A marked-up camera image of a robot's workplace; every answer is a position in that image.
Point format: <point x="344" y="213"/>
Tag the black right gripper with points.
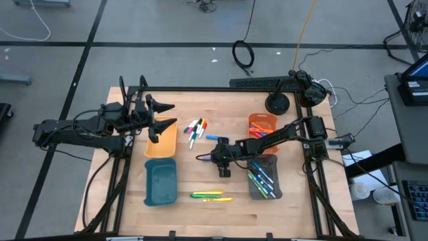
<point x="225" y="152"/>

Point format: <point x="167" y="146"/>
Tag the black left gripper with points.
<point x="142" y="115"/>

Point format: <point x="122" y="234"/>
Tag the blue chunky highlighter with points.
<point x="264" y="134"/>
<point x="214" y="137"/>

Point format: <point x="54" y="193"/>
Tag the purple chunky highlighter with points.
<point x="205" y="156"/>

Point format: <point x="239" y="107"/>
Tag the pink chunky highlighter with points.
<point x="255" y="134"/>

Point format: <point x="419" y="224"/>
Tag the blue thin marker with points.
<point x="267" y="186"/>
<point x="263" y="172"/>

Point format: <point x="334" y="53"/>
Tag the white marker black cap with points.
<point x="260" y="178"/>

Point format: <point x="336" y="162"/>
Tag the yellow slim highlighter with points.
<point x="207" y="193"/>
<point x="217" y="199"/>

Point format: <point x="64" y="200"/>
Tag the green slim highlighter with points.
<point x="200" y="196"/>

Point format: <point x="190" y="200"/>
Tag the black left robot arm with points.
<point x="77" y="134"/>

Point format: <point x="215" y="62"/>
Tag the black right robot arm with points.
<point x="267" y="140"/>

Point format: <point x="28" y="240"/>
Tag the green cap short marker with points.
<point x="188" y="127"/>

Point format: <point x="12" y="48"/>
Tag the yellow plastic bin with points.
<point x="164" y="147"/>

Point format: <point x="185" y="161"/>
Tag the pink cap short marker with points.
<point x="192" y="127"/>

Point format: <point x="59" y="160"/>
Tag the red cap short marker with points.
<point x="203" y="130"/>

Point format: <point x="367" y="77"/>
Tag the black cap short marker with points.
<point x="198" y="123"/>

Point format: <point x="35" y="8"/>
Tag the yellow cap short marker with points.
<point x="202" y="123"/>

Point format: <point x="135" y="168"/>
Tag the orange plastic bin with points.
<point x="264" y="118"/>

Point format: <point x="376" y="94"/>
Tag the grey translucent plastic bin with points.
<point x="277" y="174"/>

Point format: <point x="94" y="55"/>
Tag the teal plastic bin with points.
<point x="160" y="182"/>

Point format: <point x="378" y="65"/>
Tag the black keyboard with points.
<point x="254" y="82"/>

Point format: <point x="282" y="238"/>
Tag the grey power box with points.
<point x="341" y="142"/>

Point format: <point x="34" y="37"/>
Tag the white paper sheet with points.
<point x="357" y="157"/>

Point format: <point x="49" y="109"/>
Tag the black desk beam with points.
<point x="374" y="161"/>

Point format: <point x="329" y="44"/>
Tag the grey floor bar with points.
<point x="15" y="79"/>

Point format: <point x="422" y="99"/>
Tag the black floor equipment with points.
<point x="4" y="112"/>

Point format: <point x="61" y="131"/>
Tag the white cup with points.
<point x="384" y="195"/>

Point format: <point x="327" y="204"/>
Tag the grey cart base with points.
<point x="40" y="2"/>

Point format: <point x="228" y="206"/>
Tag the grey desk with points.
<point x="411" y="134"/>
<point x="398" y="174"/>

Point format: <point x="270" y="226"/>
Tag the black labelled device box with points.
<point x="411" y="97"/>

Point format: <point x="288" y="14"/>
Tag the backlit keyboard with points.
<point x="418" y="201"/>

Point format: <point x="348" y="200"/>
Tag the laptop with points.
<point x="419" y="70"/>

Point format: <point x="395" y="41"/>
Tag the black floor fan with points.
<point x="418" y="16"/>

